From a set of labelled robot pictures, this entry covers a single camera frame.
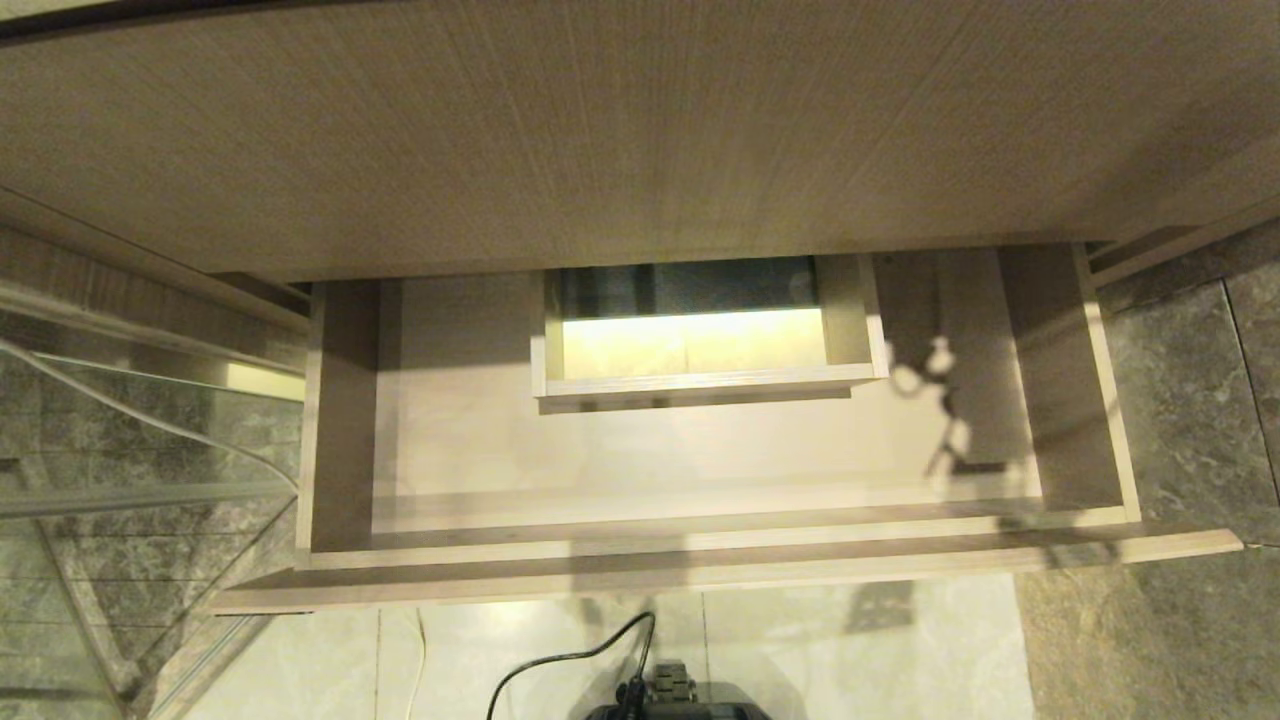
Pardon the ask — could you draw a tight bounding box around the framed glass shower door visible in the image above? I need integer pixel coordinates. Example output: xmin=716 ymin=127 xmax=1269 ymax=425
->
xmin=0 ymin=285 xmax=306 ymax=720

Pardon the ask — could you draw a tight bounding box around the beige wooden drawer front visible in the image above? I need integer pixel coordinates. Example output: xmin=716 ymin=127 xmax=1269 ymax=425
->
xmin=210 ymin=245 xmax=1245 ymax=615

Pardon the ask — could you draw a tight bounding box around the thin white cable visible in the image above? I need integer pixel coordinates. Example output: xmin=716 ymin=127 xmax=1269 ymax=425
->
xmin=0 ymin=340 xmax=428 ymax=720

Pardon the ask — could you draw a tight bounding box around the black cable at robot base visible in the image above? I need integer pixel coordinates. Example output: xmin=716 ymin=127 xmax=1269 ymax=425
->
xmin=487 ymin=612 xmax=658 ymax=720

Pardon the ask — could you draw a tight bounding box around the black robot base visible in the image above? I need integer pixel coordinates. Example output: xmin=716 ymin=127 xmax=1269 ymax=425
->
xmin=580 ymin=660 xmax=771 ymax=720

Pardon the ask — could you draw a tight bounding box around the beige wooden vanity cabinet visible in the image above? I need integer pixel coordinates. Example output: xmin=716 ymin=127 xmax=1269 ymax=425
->
xmin=0 ymin=0 xmax=1280 ymax=336

